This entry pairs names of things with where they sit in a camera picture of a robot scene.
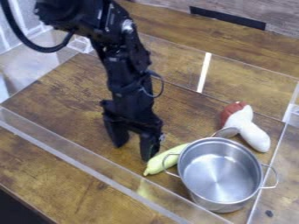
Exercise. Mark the stainless steel pot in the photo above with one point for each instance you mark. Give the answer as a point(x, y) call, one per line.
point(222, 174)

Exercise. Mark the clear acrylic corner bracket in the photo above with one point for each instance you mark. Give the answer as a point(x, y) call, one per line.
point(81, 44)

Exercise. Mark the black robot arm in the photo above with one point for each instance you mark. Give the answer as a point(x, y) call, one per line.
point(104, 21)

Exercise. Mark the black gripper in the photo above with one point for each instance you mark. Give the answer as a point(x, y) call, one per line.
point(129, 112)

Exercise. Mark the clear acrylic front barrier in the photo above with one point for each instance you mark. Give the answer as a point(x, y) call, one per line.
point(130, 183)

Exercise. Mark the red white toy mushroom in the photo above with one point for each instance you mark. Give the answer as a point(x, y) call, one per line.
point(238, 115)

